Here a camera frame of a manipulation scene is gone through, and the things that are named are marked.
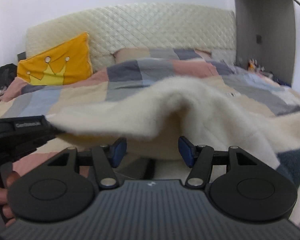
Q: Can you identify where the cream striped knit sweater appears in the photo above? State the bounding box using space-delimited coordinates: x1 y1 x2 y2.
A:
45 76 300 188

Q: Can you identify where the black clothing pile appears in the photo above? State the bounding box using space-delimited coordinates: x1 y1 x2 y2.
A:
0 63 17 90

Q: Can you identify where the person's left hand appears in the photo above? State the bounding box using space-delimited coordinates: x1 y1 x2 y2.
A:
0 171 20 227

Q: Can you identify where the patchwork colour block duvet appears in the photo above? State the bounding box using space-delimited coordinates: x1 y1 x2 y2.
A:
0 59 300 185

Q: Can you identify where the yellow crown cushion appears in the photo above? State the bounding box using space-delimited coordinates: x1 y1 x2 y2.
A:
17 32 93 86

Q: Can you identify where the yellow pump bottle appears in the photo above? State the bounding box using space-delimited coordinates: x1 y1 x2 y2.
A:
248 59 255 72

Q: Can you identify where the patchwork pillow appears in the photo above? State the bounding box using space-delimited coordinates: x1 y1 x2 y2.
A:
113 48 211 63

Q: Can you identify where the cream quilted headboard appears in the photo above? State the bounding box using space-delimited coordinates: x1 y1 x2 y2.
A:
25 3 237 71

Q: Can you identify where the grey wardrobe niche cabinet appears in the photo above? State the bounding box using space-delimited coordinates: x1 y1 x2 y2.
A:
235 0 300 92

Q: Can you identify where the grey wall switch plate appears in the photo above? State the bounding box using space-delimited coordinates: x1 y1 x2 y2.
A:
17 51 26 61

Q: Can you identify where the dark niche wall socket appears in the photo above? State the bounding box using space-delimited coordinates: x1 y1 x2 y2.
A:
256 35 262 44

